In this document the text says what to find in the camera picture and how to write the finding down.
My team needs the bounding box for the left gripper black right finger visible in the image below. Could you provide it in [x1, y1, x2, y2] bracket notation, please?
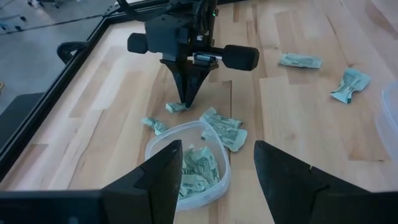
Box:
[254, 140, 374, 224]

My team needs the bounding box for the green white stevia sweetener packet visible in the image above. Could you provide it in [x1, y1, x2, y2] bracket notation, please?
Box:
[198, 107, 243, 131]
[178, 174, 213, 200]
[182, 144, 197, 170]
[330, 67, 373, 105]
[200, 126, 249, 153]
[186, 145, 221, 187]
[141, 116, 170, 136]
[164, 101, 189, 114]
[277, 52, 323, 69]

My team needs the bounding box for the black metal table frame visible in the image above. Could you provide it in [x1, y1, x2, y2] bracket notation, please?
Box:
[0, 0, 237, 183]

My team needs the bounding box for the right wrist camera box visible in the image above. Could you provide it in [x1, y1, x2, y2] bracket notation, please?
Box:
[144, 14, 191, 62]

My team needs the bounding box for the small clear plastic container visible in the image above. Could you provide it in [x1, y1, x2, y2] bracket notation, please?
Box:
[144, 120, 231, 212]

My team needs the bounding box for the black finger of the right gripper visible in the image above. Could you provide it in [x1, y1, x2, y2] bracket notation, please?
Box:
[169, 64, 189, 104]
[186, 67, 213, 108]

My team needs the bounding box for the large clear plastic container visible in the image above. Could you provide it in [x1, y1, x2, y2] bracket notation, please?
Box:
[374, 80, 398, 164]

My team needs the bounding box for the black looped cable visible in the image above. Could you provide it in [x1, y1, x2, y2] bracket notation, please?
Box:
[57, 41, 90, 65]

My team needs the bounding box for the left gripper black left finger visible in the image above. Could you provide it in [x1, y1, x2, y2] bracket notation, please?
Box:
[101, 139, 184, 224]

